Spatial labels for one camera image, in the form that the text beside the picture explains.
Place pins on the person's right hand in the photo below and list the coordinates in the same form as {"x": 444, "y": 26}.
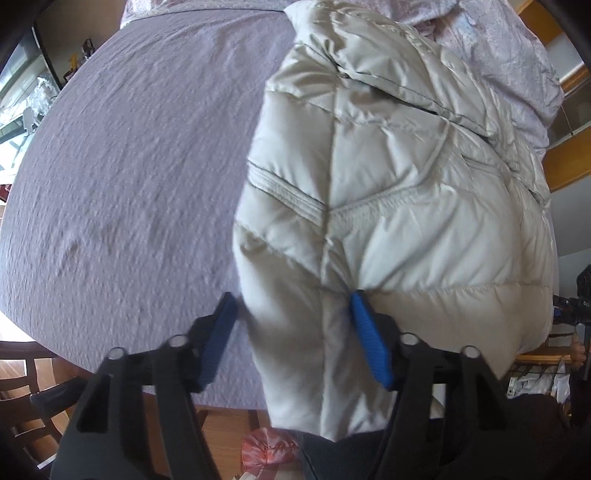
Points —
{"x": 578, "y": 353}

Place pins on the dark wooden chair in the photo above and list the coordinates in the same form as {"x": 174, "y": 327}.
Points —
{"x": 27, "y": 369}

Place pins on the person's dark clothing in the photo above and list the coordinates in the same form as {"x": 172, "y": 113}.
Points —
{"x": 341, "y": 457}

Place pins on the pink floral duvet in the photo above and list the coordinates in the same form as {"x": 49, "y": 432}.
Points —
{"x": 498, "y": 50}

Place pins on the window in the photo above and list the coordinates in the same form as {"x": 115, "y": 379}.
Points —
{"x": 23, "y": 106}

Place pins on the white plastic bags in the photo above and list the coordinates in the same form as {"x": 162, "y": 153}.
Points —
{"x": 540, "y": 383}

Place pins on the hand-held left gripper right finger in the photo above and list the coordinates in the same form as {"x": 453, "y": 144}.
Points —
{"x": 369, "y": 341}

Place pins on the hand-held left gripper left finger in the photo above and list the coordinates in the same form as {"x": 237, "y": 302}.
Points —
{"x": 219, "y": 339}

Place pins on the white puffer jacket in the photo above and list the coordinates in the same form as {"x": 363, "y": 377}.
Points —
{"x": 392, "y": 184}

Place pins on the bed with purple sheet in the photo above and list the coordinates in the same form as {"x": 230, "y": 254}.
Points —
{"x": 138, "y": 161}

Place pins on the pink shiny bag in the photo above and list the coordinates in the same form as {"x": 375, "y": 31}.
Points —
{"x": 270, "y": 450}

